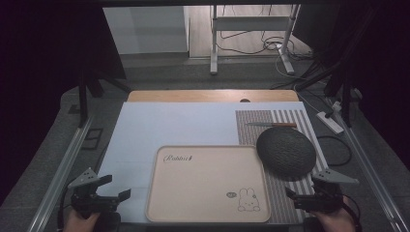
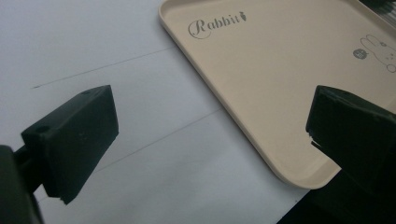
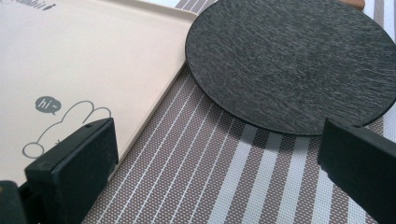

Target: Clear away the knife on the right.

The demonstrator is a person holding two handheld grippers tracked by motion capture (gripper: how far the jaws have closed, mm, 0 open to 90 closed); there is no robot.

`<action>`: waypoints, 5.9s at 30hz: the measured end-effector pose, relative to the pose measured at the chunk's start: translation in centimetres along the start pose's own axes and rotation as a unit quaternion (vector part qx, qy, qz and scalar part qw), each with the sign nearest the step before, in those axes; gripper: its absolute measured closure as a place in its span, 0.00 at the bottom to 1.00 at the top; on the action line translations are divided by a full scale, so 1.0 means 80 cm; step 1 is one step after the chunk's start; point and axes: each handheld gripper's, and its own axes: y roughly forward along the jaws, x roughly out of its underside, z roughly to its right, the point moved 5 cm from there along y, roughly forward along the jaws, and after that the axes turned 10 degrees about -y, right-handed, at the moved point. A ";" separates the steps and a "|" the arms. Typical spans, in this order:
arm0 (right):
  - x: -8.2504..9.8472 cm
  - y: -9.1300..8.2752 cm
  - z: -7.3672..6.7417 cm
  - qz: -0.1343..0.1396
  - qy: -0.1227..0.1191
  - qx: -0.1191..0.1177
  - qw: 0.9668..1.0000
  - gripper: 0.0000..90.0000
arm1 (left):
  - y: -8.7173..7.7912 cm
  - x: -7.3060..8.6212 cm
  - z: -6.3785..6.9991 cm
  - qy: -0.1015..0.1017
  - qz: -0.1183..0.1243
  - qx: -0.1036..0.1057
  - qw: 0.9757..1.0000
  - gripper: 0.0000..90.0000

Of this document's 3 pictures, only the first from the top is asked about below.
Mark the white board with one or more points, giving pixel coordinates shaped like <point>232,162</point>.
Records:
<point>167,125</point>

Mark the metal rail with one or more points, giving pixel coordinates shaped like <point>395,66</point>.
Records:
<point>370,167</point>
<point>61,174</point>

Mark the wooden table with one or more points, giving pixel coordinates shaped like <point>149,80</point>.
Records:
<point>193,95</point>

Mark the person's right hand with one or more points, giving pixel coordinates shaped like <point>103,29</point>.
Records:
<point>335,221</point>

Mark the white power strip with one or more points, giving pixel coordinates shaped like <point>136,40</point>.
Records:
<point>329,122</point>

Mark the white desk frame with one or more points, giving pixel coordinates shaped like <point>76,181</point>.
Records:
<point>248,23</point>

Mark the black stand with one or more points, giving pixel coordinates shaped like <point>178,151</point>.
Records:
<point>83,96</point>
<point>345,96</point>

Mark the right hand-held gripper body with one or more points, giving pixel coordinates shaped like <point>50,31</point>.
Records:
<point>325,196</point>

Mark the person's left hand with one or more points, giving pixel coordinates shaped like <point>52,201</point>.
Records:
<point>77,223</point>

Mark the grey striped placemat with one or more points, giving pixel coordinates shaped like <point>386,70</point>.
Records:
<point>248,129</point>

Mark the dark round textured object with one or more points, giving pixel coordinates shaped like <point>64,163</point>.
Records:
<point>286,153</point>

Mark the beige tray with rabbit print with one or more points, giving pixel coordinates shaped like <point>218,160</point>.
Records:
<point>206,187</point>

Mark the white cabinet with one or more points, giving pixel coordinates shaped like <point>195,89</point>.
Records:
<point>145,29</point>

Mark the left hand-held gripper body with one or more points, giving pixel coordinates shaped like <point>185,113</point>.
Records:
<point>86,196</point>

